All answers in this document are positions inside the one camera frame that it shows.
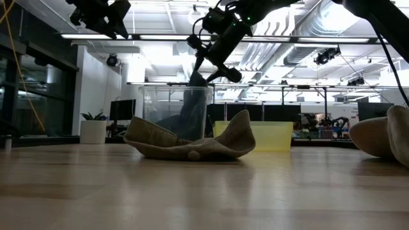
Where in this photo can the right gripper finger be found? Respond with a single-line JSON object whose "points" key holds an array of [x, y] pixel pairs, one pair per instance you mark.
{"points": [[198, 62], [228, 73]]}

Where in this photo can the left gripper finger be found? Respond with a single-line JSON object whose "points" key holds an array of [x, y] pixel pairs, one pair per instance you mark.
{"points": [[108, 32], [119, 16]]}

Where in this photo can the blue-grey cap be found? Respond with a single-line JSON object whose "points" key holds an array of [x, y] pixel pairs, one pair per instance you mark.
{"points": [[195, 105]]}

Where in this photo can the beige cap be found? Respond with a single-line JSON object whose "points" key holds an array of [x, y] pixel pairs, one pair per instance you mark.
{"points": [[370, 137], [198, 150]]}

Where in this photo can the background black robot arm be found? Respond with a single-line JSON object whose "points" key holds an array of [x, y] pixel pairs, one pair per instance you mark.
{"points": [[335, 123]]}

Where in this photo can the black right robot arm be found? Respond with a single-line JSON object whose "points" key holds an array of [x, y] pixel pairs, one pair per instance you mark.
{"points": [[383, 19]]}

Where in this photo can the clear plastic bin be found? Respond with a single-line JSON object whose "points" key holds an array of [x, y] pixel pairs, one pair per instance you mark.
{"points": [[159, 102]]}

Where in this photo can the yellow plastic bin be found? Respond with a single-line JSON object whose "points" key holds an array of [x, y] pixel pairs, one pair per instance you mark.
{"points": [[271, 137]]}

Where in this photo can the black computer monitor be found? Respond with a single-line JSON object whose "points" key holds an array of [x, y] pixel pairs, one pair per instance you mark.
{"points": [[123, 110], [375, 111]]}

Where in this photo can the black ceiling-hung device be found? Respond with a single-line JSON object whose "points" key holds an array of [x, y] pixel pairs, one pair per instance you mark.
{"points": [[326, 56]]}

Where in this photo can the white pot with green plant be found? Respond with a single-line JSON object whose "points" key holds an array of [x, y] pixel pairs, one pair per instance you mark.
{"points": [[93, 131]]}

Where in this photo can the small white cylinder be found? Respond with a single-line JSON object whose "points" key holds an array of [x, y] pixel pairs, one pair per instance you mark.
{"points": [[8, 143]]}

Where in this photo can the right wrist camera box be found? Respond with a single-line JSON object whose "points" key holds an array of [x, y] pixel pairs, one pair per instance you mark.
{"points": [[217, 19]]}

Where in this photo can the black round ceiling camera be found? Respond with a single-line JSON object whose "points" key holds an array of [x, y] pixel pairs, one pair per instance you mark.
{"points": [[112, 60]]}

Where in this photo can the silver ventilation duct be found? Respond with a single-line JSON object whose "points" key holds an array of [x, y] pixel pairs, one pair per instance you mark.
{"points": [[319, 28]]}

